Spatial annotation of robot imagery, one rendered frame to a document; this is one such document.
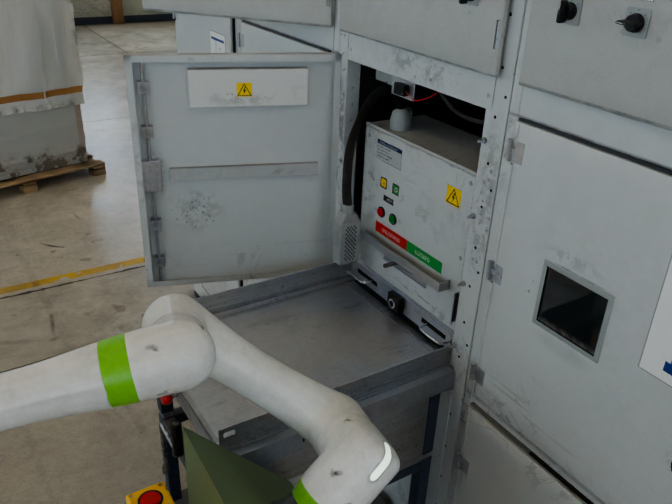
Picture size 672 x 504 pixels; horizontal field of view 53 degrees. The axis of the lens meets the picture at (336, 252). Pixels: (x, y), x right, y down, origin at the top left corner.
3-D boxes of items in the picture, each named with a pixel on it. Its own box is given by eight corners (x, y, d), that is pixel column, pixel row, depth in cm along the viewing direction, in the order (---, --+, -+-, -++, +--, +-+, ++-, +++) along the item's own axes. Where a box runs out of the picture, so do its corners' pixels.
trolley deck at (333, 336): (226, 481, 153) (225, 461, 150) (141, 343, 199) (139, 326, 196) (452, 388, 186) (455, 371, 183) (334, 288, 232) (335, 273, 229)
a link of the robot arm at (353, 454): (326, 502, 138) (388, 433, 139) (349, 550, 123) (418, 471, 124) (281, 469, 133) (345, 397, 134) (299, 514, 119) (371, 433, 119)
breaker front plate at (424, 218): (451, 336, 187) (473, 176, 165) (355, 263, 223) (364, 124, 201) (454, 335, 188) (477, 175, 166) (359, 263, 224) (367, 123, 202)
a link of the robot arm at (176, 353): (217, 363, 122) (203, 301, 119) (226, 391, 110) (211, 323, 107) (116, 391, 118) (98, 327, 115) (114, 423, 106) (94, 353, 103)
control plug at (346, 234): (339, 266, 212) (342, 216, 204) (331, 260, 216) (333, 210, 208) (360, 261, 216) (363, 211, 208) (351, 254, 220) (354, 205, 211)
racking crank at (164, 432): (160, 471, 199) (151, 392, 186) (170, 467, 201) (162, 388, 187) (179, 510, 187) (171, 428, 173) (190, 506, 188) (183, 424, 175)
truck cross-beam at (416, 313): (455, 355, 187) (457, 337, 184) (350, 272, 227) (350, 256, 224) (468, 350, 189) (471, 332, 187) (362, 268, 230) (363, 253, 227)
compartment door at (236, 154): (147, 277, 224) (124, 50, 190) (332, 264, 237) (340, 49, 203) (147, 287, 218) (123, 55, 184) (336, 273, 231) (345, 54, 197)
